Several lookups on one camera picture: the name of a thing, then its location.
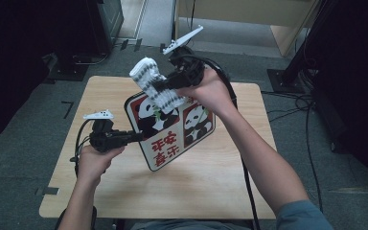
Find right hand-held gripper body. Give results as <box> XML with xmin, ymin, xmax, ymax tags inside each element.
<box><xmin>162</xmin><ymin>24</ymin><xmax>205</xmax><ymax>88</ymax></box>

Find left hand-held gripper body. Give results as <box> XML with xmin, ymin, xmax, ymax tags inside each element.
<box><xmin>83</xmin><ymin>109</ymin><xmax>128</xmax><ymax>153</ymax></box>

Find white grey patterned cloth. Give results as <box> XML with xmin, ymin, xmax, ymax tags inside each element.
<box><xmin>128</xmin><ymin>57</ymin><xmax>188</xmax><ymax>115</ymax></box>

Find panda print board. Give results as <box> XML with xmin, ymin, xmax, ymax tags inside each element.
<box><xmin>124</xmin><ymin>90</ymin><xmax>217</xmax><ymax>173</ymax></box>

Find person's left hand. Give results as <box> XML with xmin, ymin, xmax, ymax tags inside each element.
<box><xmin>76</xmin><ymin>145</ymin><xmax>126</xmax><ymax>188</ymax></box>

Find person's right hand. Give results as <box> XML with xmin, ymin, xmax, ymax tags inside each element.
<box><xmin>175</xmin><ymin>68</ymin><xmax>238</xmax><ymax>121</ymax></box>

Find light wooden cabinet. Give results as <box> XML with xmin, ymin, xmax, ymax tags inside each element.
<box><xmin>172</xmin><ymin>0</ymin><xmax>321</xmax><ymax>59</ymax></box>

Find black stand base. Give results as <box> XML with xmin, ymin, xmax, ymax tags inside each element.
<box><xmin>42</xmin><ymin>52</ymin><xmax>109</xmax><ymax>81</ymax></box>

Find dark cabinet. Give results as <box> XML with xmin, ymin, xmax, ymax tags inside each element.
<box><xmin>85</xmin><ymin>0</ymin><xmax>125</xmax><ymax>56</ymax></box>

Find black metal stand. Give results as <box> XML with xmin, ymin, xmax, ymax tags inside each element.
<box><xmin>266</xmin><ymin>0</ymin><xmax>336</xmax><ymax>94</ymax></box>

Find person's grey blue shirt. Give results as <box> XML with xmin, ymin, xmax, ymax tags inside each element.
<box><xmin>129</xmin><ymin>199</ymin><xmax>334</xmax><ymax>230</ymax></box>

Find left hand-held gripper black cable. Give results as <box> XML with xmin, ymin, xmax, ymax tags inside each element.
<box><xmin>69</xmin><ymin>119</ymin><xmax>93</xmax><ymax>177</ymax></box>

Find hand-held gripper black cable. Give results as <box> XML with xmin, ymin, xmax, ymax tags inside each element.
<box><xmin>69</xmin><ymin>119</ymin><xmax>93</xmax><ymax>177</ymax></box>
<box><xmin>185</xmin><ymin>53</ymin><xmax>263</xmax><ymax>230</ymax></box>

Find thin black cable with plug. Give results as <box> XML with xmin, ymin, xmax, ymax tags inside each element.
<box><xmin>159</xmin><ymin>0</ymin><xmax>197</xmax><ymax>54</ymax></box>

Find right hand-held gripper black cable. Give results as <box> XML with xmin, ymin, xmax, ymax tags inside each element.
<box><xmin>185</xmin><ymin>53</ymin><xmax>263</xmax><ymax>230</ymax></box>

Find black floor cables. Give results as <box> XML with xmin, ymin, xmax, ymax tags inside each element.
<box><xmin>261</xmin><ymin>89</ymin><xmax>326</xmax><ymax>214</ymax></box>

